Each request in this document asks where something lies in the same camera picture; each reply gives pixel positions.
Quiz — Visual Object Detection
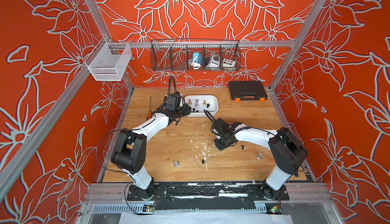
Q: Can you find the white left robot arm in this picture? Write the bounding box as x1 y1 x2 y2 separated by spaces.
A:
111 76 191 200

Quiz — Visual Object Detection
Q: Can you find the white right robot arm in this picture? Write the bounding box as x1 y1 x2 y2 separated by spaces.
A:
204 110 308 200

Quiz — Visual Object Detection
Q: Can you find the white plastic storage box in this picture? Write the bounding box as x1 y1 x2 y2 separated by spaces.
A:
184 95 219 117

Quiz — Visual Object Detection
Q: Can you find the blue box in basket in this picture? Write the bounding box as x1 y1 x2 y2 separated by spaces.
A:
188 53 203 70

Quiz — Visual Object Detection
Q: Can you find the white dotted box in basket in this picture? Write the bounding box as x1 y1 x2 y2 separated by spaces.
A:
222 58 236 69

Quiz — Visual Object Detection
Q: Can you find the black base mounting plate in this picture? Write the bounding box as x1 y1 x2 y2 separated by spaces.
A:
124 181 290 214

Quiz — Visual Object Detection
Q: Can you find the white device in basket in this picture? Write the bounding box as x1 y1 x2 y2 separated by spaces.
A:
206 53 221 68

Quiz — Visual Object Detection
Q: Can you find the black tool case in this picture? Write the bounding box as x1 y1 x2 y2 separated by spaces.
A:
228 81 268 102

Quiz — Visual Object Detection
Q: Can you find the orange handled screwdriver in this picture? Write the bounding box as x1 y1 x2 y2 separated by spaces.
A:
147 97 152 120

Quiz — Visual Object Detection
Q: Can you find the black wire wall basket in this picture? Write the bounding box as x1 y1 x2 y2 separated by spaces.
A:
150 38 242 72

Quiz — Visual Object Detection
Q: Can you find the clear plastic wall bin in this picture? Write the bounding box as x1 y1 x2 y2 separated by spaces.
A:
85 43 133 82

